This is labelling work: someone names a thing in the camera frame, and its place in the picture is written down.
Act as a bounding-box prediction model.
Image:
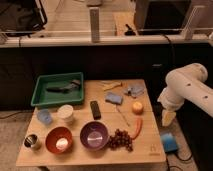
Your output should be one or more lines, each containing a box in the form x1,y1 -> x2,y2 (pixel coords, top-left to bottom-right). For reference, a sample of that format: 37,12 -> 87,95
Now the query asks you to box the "black monitor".
134,0 -> 191,35

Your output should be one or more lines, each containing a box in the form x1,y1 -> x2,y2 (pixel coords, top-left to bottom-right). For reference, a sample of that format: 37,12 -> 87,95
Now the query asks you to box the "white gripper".
157,87 -> 184,127

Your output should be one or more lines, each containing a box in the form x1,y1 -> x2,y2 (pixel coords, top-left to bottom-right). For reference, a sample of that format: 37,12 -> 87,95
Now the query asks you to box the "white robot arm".
157,63 -> 213,127

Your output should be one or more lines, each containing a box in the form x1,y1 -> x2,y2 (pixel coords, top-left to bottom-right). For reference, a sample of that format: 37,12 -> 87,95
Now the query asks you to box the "thin metal utensil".
115,105 -> 130,127

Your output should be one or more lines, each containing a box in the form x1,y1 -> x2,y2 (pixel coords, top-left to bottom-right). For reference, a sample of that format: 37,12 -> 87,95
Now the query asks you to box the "small blue plastic cup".
37,109 -> 52,125

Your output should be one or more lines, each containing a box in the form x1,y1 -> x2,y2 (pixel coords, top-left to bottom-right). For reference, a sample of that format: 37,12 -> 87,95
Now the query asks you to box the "red bowl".
45,127 -> 73,154

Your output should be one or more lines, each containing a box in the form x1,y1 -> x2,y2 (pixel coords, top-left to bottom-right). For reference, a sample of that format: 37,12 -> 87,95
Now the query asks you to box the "bunch of dark grapes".
108,129 -> 133,152

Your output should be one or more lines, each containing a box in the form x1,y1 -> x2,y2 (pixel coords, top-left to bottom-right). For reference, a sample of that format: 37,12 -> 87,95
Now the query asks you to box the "white paper cup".
57,105 -> 74,122

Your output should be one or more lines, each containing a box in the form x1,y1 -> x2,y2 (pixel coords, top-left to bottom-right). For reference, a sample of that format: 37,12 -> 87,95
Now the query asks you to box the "black rectangular block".
90,101 -> 101,120

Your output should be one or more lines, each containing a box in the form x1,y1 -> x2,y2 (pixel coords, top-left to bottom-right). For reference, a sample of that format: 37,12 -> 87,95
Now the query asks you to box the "blue box on floor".
160,133 -> 178,153

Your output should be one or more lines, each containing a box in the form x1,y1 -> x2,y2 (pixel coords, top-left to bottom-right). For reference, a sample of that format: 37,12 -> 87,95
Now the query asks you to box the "purple bowl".
80,121 -> 109,151

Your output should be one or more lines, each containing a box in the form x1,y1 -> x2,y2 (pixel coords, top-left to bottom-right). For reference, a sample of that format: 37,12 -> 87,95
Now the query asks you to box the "green plastic tray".
31,72 -> 84,108

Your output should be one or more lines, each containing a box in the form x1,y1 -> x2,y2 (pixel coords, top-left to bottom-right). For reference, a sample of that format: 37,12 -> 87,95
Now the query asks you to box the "grey vertical post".
89,7 -> 100,43

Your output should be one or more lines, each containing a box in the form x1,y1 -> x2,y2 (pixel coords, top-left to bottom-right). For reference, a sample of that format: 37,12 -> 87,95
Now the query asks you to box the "blue sponge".
105,92 -> 123,105

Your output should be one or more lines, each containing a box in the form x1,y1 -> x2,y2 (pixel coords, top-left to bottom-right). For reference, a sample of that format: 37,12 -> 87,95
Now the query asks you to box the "yellow round fruit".
132,102 -> 143,115

